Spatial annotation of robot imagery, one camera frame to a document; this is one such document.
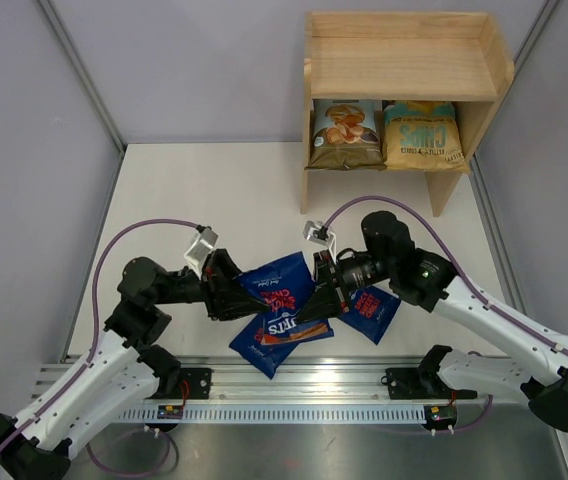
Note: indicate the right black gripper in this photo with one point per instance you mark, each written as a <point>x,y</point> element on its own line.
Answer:
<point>328,294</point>

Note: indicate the left aluminium frame post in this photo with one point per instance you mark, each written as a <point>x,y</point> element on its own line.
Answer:
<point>73,57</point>

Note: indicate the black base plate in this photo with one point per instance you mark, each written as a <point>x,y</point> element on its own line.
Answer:
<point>194,382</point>
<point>411,383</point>

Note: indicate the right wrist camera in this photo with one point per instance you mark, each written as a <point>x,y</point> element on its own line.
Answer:
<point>318,233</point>

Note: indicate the aluminium frame post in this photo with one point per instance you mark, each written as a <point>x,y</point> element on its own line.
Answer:
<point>73,57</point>
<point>537,28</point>

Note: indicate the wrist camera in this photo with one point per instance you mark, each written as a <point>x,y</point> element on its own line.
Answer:
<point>201,245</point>
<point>318,233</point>

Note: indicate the light blue cassava chips bag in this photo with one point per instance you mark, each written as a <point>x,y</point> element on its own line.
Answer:
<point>345,136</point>

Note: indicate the right aluminium frame post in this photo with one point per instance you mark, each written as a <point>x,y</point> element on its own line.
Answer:
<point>537,28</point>

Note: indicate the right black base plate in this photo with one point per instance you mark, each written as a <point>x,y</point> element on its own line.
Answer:
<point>411,383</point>

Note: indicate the yellow kettle chips bag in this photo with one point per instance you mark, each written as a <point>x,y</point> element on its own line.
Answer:
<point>422,135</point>

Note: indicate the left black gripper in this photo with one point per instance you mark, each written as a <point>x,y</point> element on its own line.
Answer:
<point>224,291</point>

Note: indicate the aluminium mounting rail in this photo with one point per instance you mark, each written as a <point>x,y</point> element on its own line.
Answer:
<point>307,380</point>

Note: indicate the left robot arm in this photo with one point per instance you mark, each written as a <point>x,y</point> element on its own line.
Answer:
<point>123,365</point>

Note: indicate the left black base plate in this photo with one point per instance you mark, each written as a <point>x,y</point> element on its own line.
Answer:
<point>194,382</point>

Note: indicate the blue Burts bag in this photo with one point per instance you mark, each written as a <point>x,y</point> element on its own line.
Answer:
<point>285,285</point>
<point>371,313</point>
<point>264,358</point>

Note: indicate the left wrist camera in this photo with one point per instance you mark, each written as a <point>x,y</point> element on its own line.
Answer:
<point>201,245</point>

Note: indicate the wooden two-tier shelf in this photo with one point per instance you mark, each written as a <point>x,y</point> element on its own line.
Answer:
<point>460,57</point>

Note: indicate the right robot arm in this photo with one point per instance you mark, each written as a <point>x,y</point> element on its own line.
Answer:
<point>534,367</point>

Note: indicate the white slotted cable duct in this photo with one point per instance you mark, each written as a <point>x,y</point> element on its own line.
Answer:
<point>401,414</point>

